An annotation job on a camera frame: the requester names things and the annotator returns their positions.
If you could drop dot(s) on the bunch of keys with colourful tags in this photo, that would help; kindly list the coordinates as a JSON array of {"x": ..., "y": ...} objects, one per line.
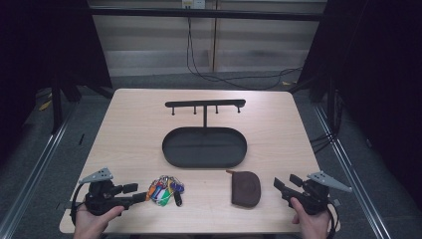
[{"x": 162, "y": 194}]

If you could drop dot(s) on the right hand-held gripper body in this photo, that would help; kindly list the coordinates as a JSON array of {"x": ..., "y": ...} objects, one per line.
[{"x": 313, "y": 199}]

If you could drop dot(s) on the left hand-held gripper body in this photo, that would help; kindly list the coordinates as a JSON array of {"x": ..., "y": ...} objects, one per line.
[{"x": 99, "y": 197}]

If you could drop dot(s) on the metal floor rail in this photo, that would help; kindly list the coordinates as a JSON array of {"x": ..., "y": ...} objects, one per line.
[
  {"x": 41, "y": 166},
  {"x": 348, "y": 167}
]

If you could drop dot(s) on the white wall socket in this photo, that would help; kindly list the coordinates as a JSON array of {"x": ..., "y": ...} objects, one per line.
[{"x": 194, "y": 4}]

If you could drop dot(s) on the small black stick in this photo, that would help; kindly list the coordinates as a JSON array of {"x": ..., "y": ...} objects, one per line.
[{"x": 81, "y": 139}]

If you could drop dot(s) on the person's left hand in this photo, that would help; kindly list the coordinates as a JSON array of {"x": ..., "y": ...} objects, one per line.
[{"x": 89, "y": 225}]

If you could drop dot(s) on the yellow scrap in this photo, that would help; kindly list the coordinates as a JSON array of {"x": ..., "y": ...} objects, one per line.
[{"x": 45, "y": 105}]

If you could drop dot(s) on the dark curtain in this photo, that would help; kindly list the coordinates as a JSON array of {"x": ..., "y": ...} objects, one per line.
[
  {"x": 381, "y": 66},
  {"x": 40, "y": 40}
]

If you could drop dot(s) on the black stand leg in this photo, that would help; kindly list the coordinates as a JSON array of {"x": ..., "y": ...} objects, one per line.
[
  {"x": 57, "y": 109},
  {"x": 330, "y": 106}
]

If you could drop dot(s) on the person's right hand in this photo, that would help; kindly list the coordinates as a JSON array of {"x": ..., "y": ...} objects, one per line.
[{"x": 312, "y": 227}]

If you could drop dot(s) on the brown zip pouch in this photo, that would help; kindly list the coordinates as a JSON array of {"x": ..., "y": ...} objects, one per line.
[{"x": 245, "y": 191}]

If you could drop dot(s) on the black horizontal bar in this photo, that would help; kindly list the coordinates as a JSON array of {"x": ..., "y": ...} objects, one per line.
[{"x": 149, "y": 12}]

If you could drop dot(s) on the black key rack with tray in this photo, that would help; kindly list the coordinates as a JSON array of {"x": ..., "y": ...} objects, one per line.
[{"x": 204, "y": 149}]

